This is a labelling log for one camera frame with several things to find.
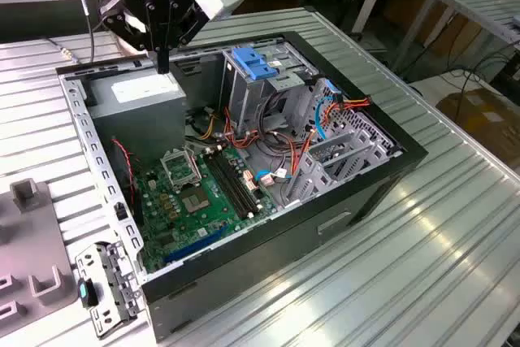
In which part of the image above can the blue expansion slot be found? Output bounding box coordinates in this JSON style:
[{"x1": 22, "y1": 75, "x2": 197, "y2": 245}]
[{"x1": 163, "y1": 225, "x2": 229, "y2": 266}]

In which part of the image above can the blue plastic drive latch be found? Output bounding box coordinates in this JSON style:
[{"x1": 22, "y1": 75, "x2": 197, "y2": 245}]
[{"x1": 232, "y1": 46, "x2": 278, "y2": 82}]

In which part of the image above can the grey metal drive cage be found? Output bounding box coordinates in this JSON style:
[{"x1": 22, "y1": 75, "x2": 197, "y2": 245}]
[{"x1": 221, "y1": 41, "x2": 320, "y2": 137}]

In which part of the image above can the grey metal retention bracket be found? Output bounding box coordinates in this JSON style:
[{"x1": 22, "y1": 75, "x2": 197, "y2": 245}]
[{"x1": 75, "y1": 241, "x2": 145, "y2": 340}]

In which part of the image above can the black PC case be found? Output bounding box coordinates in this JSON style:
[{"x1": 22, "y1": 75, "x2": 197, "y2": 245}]
[{"x1": 54, "y1": 29, "x2": 430, "y2": 344}]

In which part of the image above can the black latch blue button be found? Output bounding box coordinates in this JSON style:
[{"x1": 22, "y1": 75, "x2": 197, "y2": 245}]
[{"x1": 76, "y1": 277, "x2": 98, "y2": 308}]

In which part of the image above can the grey metal disk bay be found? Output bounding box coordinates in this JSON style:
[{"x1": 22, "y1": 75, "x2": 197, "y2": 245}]
[{"x1": 283, "y1": 129, "x2": 404, "y2": 209}]

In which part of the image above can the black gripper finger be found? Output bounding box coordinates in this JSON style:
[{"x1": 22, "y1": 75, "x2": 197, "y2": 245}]
[
  {"x1": 98, "y1": 0, "x2": 164, "y2": 76},
  {"x1": 162, "y1": 0, "x2": 209, "y2": 76}
]

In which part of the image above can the large brown cardboard box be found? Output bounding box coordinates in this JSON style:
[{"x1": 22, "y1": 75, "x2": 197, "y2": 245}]
[{"x1": 436, "y1": 86, "x2": 520, "y2": 169}]

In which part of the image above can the orange red wire bundle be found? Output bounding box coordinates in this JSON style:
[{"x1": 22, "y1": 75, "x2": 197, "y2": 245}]
[{"x1": 222, "y1": 106, "x2": 319, "y2": 180}]

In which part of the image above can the green motherboard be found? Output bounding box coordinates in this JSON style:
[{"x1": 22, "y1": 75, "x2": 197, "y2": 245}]
[{"x1": 132, "y1": 145, "x2": 281, "y2": 275}]

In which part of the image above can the black cable white tag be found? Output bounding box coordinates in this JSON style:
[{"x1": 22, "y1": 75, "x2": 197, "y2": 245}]
[{"x1": 69, "y1": 0, "x2": 98, "y2": 64}]

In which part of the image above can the grey power supply unit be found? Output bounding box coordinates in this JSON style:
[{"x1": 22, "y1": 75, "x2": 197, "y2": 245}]
[{"x1": 83, "y1": 72, "x2": 188, "y2": 165}]

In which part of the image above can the grey parts rack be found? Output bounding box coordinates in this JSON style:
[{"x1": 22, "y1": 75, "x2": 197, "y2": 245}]
[{"x1": 0, "y1": 178, "x2": 78, "y2": 323}]

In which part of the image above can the blue flat data wire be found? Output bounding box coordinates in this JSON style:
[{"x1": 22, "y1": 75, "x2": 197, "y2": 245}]
[{"x1": 313, "y1": 78, "x2": 342, "y2": 141}]

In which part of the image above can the black RAM slot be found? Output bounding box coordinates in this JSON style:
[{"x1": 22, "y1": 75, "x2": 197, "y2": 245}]
[
  {"x1": 209, "y1": 150, "x2": 254, "y2": 217},
  {"x1": 214, "y1": 149, "x2": 258, "y2": 215},
  {"x1": 218, "y1": 147, "x2": 262, "y2": 212},
  {"x1": 204, "y1": 151, "x2": 249, "y2": 219}
]

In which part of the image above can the metal socket cover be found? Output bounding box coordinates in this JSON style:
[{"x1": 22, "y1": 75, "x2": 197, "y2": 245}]
[{"x1": 160, "y1": 147, "x2": 202, "y2": 192}]

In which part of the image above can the black cable silver connector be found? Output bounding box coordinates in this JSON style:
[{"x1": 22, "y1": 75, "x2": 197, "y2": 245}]
[{"x1": 47, "y1": 37, "x2": 80, "y2": 66}]

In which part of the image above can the red yellow power wire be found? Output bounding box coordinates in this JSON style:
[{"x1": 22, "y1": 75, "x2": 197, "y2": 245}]
[{"x1": 324, "y1": 93, "x2": 373, "y2": 120}]

